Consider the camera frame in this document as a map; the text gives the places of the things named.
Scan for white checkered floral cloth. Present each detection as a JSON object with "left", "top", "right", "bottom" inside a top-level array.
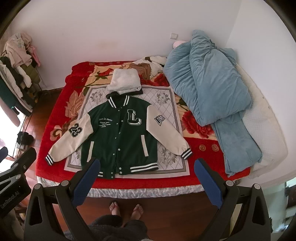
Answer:
[{"left": 64, "top": 85, "right": 190, "bottom": 179}]

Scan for dark fuzzy trousers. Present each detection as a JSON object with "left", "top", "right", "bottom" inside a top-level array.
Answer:
[{"left": 88, "top": 214, "right": 149, "bottom": 240}]

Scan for person's right foot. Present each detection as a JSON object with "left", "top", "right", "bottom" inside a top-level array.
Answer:
[{"left": 130, "top": 204, "right": 144, "bottom": 220}]

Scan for grey folded hoodie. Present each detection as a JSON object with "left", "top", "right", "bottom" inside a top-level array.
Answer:
[{"left": 106, "top": 69, "right": 142, "bottom": 95}]

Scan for blue quilt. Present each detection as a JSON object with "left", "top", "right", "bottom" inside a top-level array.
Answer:
[{"left": 163, "top": 30, "right": 262, "bottom": 176}]

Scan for green white varsity jacket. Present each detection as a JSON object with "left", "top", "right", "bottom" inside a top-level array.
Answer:
[{"left": 45, "top": 95, "right": 192, "bottom": 179}]

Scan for brown white clothes pile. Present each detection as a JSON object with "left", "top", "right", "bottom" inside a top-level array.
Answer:
[{"left": 122, "top": 56, "right": 167, "bottom": 80}]

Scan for white mattress pad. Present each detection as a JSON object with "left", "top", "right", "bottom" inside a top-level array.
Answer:
[{"left": 236, "top": 65, "right": 288, "bottom": 179}]

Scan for pink pillow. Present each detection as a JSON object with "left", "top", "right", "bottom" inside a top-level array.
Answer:
[{"left": 173, "top": 40, "right": 186, "bottom": 49}]

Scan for clothes rack with garments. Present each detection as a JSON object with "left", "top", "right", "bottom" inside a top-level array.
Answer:
[{"left": 1, "top": 33, "right": 42, "bottom": 126}]

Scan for person's foot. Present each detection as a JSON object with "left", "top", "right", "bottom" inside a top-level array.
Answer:
[
  {"left": 109, "top": 200, "right": 121, "bottom": 216},
  {"left": 130, "top": 204, "right": 144, "bottom": 220}
]

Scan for white wall switch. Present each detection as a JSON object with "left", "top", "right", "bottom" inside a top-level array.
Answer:
[{"left": 170, "top": 33, "right": 178, "bottom": 40}]

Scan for person's left foot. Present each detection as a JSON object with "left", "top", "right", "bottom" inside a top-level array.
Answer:
[{"left": 109, "top": 200, "right": 121, "bottom": 216}]

